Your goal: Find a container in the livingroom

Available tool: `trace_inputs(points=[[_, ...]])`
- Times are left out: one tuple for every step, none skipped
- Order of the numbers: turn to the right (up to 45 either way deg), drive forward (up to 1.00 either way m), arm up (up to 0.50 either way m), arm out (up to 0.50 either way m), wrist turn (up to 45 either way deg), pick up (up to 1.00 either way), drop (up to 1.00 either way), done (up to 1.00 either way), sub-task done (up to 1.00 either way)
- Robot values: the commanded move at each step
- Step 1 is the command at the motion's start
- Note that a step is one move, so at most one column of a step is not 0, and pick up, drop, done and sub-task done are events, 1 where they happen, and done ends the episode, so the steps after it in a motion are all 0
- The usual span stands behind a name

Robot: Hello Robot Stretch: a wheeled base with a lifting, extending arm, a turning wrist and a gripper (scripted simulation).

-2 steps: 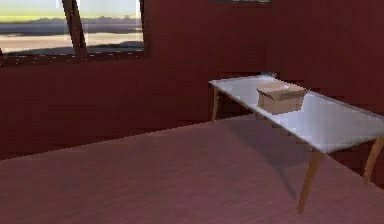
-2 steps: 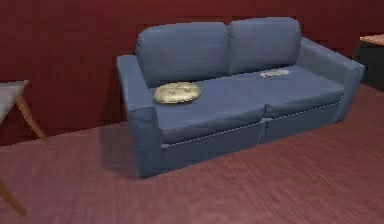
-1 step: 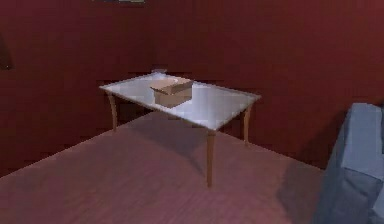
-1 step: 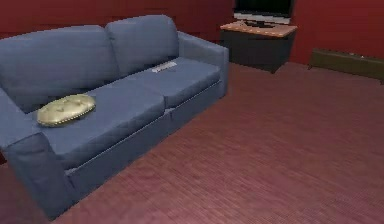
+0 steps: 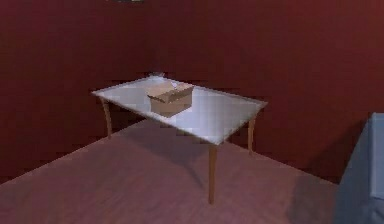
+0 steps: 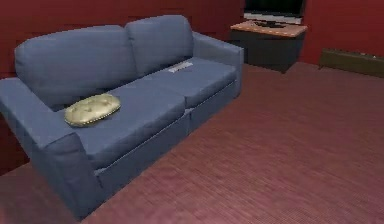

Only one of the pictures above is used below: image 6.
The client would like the blue sofa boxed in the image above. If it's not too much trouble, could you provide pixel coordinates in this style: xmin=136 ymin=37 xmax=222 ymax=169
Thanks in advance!
xmin=0 ymin=14 xmax=245 ymax=221

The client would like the grey remote control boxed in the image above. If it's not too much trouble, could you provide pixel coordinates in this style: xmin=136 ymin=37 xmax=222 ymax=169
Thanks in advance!
xmin=167 ymin=61 xmax=194 ymax=74

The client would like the dark cabinet with wooden top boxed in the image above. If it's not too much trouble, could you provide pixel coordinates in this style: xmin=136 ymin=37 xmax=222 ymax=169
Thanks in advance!
xmin=229 ymin=20 xmax=309 ymax=74

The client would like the gold round cushion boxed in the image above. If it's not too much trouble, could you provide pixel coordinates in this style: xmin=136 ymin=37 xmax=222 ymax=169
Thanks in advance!
xmin=63 ymin=93 xmax=122 ymax=128

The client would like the black television set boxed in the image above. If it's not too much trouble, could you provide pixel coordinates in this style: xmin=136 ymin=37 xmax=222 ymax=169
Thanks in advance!
xmin=243 ymin=0 xmax=307 ymax=29

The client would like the dark olive low bench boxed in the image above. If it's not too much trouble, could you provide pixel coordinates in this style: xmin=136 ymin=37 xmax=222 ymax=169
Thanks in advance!
xmin=318 ymin=48 xmax=384 ymax=79

